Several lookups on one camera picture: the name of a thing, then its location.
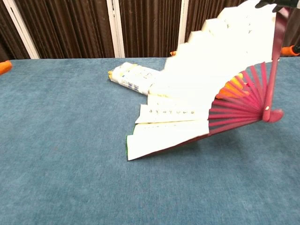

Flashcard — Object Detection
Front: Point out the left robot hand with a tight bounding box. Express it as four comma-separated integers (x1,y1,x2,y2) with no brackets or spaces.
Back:
0,60,13,75

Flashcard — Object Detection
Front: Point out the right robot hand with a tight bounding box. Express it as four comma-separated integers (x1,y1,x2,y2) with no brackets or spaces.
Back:
255,0,300,58

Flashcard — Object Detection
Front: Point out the red ribbed white paper fan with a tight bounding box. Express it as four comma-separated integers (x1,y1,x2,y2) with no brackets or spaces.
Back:
126,0,285,162

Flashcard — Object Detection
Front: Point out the yellow rubber chicken toy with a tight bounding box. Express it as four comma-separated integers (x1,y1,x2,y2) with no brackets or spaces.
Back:
215,73,251,99

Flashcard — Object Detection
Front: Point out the blue felt table cover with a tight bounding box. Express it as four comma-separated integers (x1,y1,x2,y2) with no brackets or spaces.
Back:
0,57,300,225

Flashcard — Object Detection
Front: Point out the white and yellow biscuit pack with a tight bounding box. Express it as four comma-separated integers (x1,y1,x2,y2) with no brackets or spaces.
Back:
107,61,169,97

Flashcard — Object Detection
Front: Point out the white partition post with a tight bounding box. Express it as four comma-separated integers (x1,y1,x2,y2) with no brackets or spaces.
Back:
106,0,125,59
177,0,189,53
2,0,40,60

